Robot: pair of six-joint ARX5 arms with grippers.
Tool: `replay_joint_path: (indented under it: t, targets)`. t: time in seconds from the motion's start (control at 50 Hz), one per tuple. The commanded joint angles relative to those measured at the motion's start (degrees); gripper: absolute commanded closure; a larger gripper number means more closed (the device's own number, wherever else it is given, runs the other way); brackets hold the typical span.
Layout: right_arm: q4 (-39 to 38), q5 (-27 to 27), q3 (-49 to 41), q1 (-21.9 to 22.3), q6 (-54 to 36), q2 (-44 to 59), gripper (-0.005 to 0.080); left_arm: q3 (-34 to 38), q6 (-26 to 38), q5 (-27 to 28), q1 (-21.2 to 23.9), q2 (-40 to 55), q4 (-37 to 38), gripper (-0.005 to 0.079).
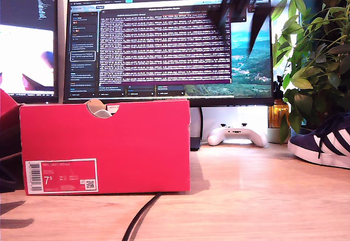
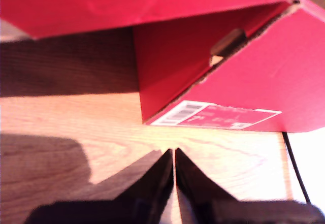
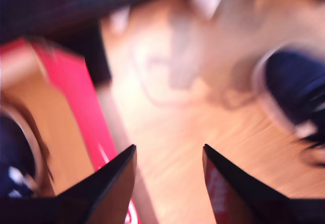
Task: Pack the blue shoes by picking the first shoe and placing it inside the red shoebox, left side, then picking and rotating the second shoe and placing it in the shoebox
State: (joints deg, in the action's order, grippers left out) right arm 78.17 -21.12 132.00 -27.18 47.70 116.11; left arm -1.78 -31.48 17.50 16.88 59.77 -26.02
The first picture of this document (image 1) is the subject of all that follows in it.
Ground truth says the red Nike shoebox with lid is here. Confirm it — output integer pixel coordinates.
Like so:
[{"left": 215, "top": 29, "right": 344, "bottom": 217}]
[{"left": 0, "top": 88, "right": 191, "bottom": 196}]

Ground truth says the large black computer monitor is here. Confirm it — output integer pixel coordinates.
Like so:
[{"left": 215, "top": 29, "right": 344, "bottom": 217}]
[{"left": 63, "top": 0, "right": 275, "bottom": 107}]

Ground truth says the green leafy houseplant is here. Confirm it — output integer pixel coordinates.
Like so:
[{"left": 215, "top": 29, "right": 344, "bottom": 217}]
[{"left": 270, "top": 0, "right": 350, "bottom": 143}]

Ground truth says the amber pump bottle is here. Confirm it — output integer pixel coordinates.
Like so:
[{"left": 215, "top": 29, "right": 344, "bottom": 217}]
[{"left": 269, "top": 75, "right": 290, "bottom": 129}]

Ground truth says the small white pot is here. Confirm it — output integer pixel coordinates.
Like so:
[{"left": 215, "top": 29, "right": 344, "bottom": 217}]
[{"left": 267, "top": 127, "right": 291, "bottom": 144}]

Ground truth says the grey monitor stand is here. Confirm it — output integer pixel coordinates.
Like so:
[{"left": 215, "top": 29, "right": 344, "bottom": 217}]
[{"left": 190, "top": 107, "right": 203, "bottom": 151}]

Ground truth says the white game controller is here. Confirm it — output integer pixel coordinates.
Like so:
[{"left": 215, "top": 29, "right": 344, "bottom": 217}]
[{"left": 207, "top": 123, "right": 269, "bottom": 148}]

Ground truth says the black monitor with code window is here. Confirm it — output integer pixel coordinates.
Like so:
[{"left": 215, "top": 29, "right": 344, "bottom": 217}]
[{"left": 0, "top": 0, "right": 60, "bottom": 104}]

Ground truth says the black cable on table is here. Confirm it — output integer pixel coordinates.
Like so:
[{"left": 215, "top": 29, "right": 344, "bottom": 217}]
[{"left": 121, "top": 193, "right": 162, "bottom": 241}]

